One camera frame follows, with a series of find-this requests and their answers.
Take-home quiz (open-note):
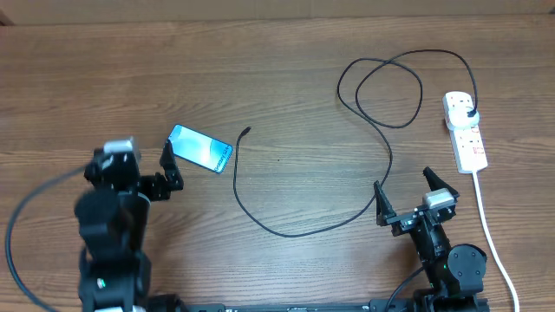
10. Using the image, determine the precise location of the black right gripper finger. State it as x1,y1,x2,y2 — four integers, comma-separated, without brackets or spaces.
423,166,460,198
374,181,396,226

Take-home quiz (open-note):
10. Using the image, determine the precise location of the blue Samsung Galaxy smartphone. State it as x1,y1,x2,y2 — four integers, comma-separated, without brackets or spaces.
168,124,233,173

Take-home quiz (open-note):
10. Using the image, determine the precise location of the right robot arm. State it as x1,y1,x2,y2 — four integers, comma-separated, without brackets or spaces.
369,167,489,312

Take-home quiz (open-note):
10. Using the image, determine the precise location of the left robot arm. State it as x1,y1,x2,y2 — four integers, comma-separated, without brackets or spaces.
75,139,184,311

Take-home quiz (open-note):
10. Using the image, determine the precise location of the white charger plug adapter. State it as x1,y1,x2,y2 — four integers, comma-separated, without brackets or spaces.
445,107,480,131

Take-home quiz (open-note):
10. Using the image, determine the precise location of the white power strip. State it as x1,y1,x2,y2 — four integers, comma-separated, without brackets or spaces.
442,91,488,174

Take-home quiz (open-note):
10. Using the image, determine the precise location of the white power strip cord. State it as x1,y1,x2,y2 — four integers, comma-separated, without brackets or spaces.
471,171,521,312

